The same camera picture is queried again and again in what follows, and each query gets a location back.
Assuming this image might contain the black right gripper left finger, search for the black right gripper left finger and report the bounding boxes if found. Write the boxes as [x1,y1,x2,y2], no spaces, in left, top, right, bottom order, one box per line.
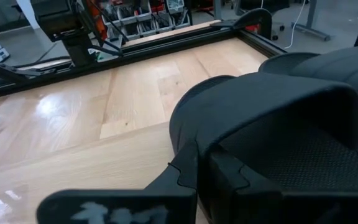
[35,141,198,224]

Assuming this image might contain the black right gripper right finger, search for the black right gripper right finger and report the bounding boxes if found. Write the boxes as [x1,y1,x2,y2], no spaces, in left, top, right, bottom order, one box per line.
[197,151,358,224]

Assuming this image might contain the storage bin rack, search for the storage bin rack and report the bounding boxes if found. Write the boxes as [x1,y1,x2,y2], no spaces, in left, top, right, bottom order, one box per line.
[99,0,193,41]

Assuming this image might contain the black stand strut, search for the black stand strut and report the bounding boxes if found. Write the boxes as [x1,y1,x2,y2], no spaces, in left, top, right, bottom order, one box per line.
[0,57,57,85]

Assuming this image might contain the grey desk leg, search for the grey desk leg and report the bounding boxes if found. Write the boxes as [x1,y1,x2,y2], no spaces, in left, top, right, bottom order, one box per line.
[290,0,332,42]

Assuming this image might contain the black table edge rail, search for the black table edge rail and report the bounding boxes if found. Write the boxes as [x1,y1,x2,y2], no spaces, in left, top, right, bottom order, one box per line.
[0,26,287,101]

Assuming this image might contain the black curved bracket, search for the black curved bracket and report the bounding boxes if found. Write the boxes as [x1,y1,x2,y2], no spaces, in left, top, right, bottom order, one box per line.
[218,8,273,40]

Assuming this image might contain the white cable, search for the white cable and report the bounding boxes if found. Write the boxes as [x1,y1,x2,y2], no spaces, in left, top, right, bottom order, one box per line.
[283,0,306,50]

